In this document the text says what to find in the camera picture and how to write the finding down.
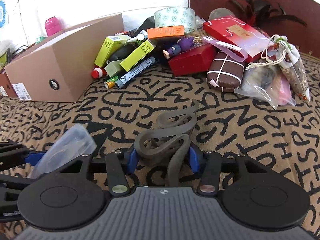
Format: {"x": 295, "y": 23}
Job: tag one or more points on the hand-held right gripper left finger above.
{"x": 132, "y": 161}

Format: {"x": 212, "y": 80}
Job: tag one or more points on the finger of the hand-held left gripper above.
{"x": 15, "y": 179}
{"x": 33, "y": 158}

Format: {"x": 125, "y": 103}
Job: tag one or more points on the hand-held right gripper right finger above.
{"x": 193, "y": 158}

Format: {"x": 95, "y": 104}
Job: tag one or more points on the grey wavy silicone holder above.
{"x": 160, "y": 143}

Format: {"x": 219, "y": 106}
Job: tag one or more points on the clear plastic case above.
{"x": 67, "y": 145}

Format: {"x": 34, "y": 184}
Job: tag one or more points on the brown cardboard shoe box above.
{"x": 62, "y": 62}

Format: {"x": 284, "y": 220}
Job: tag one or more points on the letter-print tan rug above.
{"x": 237, "y": 130}

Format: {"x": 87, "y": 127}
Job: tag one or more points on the small brown cardboard box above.
{"x": 6, "y": 85}

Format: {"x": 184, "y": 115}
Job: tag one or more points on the yellow and green marker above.
{"x": 111, "y": 82}

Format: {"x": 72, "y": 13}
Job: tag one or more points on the blue-grey large marker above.
{"x": 136, "y": 72}

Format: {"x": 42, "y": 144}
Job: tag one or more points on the brown glasses case white band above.
{"x": 225, "y": 71}

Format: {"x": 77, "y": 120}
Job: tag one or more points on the pale green small box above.
{"x": 114, "y": 68}

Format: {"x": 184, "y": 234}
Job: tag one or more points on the red-capped white bottle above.
{"x": 96, "y": 73}

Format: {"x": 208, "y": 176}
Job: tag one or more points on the dark red box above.
{"x": 192, "y": 60}

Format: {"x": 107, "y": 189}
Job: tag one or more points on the clear zip bag dark contents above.
{"x": 260, "y": 85}

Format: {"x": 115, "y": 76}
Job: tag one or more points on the dark grey case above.
{"x": 122, "y": 53}

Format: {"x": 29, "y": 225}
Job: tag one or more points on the purple figurine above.
{"x": 178, "y": 47}

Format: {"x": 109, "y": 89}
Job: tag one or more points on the pink packet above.
{"x": 283, "y": 90}

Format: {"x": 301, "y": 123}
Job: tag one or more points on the yellow-green box white label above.
{"x": 110, "y": 50}

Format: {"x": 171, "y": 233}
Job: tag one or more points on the green tube white cap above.
{"x": 142, "y": 38}

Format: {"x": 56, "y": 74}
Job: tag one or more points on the orange box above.
{"x": 166, "y": 32}

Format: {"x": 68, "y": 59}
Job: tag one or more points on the pink bottle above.
{"x": 53, "y": 26}

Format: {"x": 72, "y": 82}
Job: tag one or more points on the red and white gift box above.
{"x": 232, "y": 30}

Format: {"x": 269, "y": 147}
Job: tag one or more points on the dried herb sachet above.
{"x": 295, "y": 67}

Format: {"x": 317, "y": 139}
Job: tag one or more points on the black box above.
{"x": 146, "y": 25}

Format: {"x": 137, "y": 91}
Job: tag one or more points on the clear patterned tape roll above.
{"x": 175, "y": 16}

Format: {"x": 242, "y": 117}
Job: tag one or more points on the clear glass ball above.
{"x": 220, "y": 13}

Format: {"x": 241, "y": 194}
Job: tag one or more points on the black and red feathers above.
{"x": 262, "y": 8}

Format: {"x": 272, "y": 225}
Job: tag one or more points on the blue fan wall decoration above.
{"x": 2, "y": 12}

